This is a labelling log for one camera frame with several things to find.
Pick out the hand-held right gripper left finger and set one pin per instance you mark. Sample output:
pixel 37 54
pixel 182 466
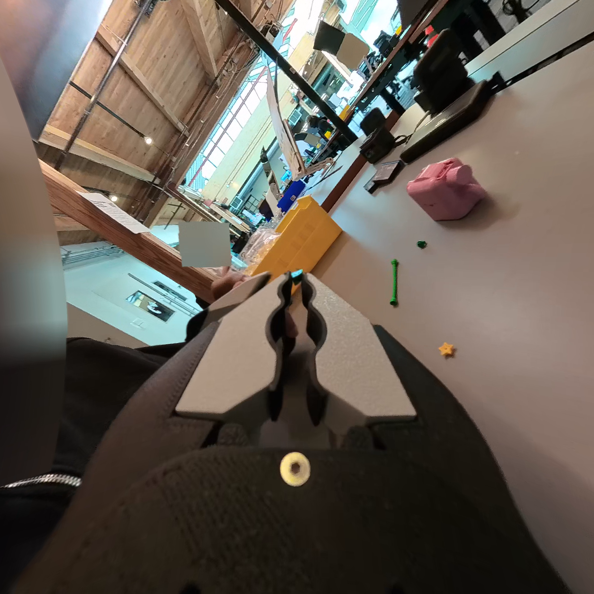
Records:
pixel 227 371

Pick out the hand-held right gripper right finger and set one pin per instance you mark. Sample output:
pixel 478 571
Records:
pixel 362 371

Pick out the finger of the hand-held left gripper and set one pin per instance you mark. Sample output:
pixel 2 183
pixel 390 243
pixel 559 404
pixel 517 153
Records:
pixel 236 294

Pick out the bright green toy piece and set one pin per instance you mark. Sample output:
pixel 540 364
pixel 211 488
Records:
pixel 297 274

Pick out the person's left hand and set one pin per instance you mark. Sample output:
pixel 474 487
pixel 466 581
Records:
pixel 229 283

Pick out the clear plastic bags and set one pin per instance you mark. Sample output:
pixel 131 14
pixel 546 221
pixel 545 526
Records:
pixel 262 246

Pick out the yellow plastic bin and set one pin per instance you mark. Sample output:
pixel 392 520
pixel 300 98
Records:
pixel 301 236

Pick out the small yellow toy star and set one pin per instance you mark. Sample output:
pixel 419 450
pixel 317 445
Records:
pixel 446 349

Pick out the green flexible toy stem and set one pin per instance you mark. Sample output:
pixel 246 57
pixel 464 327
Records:
pixel 394 283

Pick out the blue plastic bin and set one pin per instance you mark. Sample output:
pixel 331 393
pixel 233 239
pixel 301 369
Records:
pixel 292 192

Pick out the white paper sheet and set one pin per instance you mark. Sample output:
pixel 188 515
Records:
pixel 116 212

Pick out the small black card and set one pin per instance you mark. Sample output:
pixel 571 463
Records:
pixel 387 171
pixel 370 185

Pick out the small black box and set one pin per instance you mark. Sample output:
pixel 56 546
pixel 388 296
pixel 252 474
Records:
pixel 377 144

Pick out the flat black power bank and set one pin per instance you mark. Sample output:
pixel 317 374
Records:
pixel 445 125

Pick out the brown paper bag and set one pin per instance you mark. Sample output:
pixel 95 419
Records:
pixel 351 51

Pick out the black charger block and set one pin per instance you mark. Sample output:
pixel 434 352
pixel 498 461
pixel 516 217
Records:
pixel 441 69

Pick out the pink toy camera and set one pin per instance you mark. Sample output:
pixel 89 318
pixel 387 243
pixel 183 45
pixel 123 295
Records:
pixel 441 195

